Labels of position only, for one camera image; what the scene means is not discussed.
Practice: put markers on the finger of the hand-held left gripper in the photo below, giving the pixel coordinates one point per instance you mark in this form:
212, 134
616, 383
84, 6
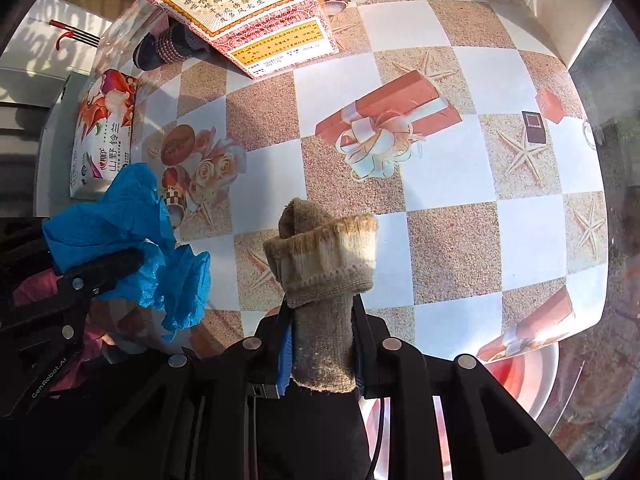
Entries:
25, 247
100, 275

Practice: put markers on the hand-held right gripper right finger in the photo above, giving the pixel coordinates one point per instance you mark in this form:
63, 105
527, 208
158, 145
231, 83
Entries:
370, 360

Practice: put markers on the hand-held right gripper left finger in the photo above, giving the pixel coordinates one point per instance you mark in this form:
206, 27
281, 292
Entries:
285, 355

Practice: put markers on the beige knitted sock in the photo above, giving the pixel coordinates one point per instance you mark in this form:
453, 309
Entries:
320, 280

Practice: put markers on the pink cloth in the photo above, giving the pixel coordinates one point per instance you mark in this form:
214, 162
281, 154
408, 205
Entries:
90, 355

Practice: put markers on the floral printed tissue pack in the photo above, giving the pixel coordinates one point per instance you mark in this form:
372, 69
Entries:
105, 135

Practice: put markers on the red and white round stool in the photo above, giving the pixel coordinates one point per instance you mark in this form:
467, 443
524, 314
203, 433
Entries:
520, 380

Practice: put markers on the checkered printed tablecloth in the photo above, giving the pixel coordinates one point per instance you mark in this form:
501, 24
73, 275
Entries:
450, 170

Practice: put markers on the red hanger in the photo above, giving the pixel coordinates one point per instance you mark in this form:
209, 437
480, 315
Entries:
75, 35

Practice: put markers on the striped knitted sock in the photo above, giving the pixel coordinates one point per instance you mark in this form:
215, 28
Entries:
170, 47

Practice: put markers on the red and yellow box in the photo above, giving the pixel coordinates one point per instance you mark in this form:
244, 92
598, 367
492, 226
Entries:
225, 5

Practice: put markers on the white board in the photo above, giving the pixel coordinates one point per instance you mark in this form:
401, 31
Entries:
565, 10

